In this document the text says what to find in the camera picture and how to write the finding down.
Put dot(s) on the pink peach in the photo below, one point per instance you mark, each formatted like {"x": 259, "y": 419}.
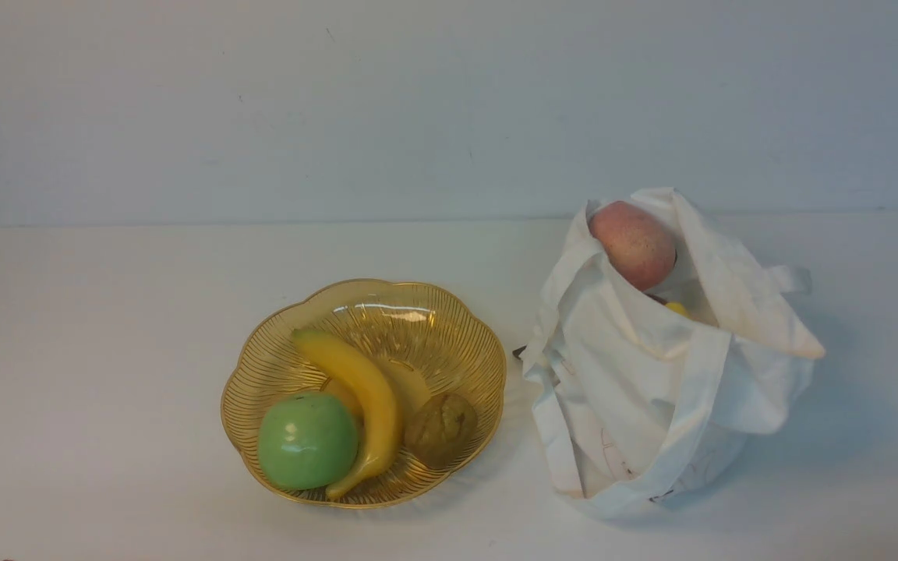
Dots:
{"x": 638, "y": 246}

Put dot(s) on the white cloth bag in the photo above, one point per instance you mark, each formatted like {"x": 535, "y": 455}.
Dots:
{"x": 639, "y": 404}

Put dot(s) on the yellow fruit inside bag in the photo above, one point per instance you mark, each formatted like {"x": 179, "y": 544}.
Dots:
{"x": 678, "y": 308}

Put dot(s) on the amber ribbed glass bowl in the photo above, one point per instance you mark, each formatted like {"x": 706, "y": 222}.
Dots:
{"x": 420, "y": 328}

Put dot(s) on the yellow banana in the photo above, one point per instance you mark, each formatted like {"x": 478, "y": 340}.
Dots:
{"x": 382, "y": 414}

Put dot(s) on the green apple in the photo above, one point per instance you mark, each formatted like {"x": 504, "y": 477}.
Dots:
{"x": 307, "y": 441}

